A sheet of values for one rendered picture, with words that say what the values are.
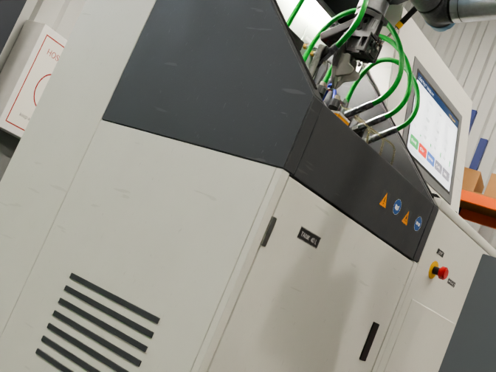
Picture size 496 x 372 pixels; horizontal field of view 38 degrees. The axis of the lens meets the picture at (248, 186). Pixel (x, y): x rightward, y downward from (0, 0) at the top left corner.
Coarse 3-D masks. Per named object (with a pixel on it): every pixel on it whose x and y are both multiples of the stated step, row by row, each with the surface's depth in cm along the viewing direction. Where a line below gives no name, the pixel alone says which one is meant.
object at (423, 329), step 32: (384, 32) 224; (416, 32) 233; (384, 64) 220; (448, 96) 256; (448, 224) 200; (448, 256) 205; (480, 256) 223; (416, 288) 194; (448, 288) 210; (416, 320) 198; (448, 320) 215; (384, 352) 188; (416, 352) 203
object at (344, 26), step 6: (354, 18) 183; (342, 24) 185; (348, 24) 184; (330, 30) 187; (336, 30) 186; (342, 30) 184; (324, 36) 187; (330, 36) 186; (336, 36) 186; (324, 42) 189; (330, 42) 188; (336, 42) 189
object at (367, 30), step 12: (372, 12) 181; (360, 24) 183; (372, 24) 181; (384, 24) 182; (360, 36) 179; (372, 36) 179; (348, 48) 181; (360, 48) 178; (372, 48) 180; (360, 60) 184; (372, 60) 182
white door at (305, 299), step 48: (288, 192) 141; (288, 240) 144; (336, 240) 158; (288, 288) 148; (336, 288) 162; (384, 288) 180; (240, 336) 140; (288, 336) 152; (336, 336) 167; (384, 336) 186
